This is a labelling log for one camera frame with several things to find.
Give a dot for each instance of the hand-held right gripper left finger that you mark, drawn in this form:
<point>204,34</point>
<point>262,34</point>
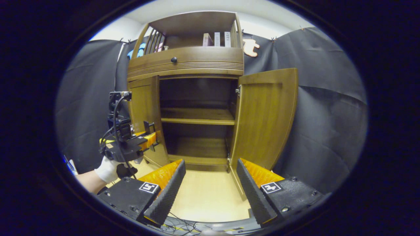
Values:
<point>169,193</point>

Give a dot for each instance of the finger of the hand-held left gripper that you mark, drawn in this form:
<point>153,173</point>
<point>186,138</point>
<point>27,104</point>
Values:
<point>150,139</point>
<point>140,133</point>

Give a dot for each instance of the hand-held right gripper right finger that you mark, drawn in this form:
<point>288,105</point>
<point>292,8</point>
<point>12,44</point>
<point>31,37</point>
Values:
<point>252,193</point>

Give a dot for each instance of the wooden shoe cabinet door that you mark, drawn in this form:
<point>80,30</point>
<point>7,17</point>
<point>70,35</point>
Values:
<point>144,101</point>
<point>262,121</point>

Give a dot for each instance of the wooden double-door shoe cabinet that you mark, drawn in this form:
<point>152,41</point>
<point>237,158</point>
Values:
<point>193,23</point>

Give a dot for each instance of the metal door hinge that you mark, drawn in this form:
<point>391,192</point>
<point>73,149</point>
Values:
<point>238,91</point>
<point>228,164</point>

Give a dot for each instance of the wooden inner shelf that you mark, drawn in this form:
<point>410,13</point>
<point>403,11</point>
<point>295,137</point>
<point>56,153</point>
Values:
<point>197,115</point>

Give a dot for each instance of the black backdrop cloth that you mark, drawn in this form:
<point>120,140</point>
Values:
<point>328,114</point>

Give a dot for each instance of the pinkish book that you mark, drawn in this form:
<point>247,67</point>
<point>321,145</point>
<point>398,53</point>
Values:
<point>206,40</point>

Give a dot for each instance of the grey book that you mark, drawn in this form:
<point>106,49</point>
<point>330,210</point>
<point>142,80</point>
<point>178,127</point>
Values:
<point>217,39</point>

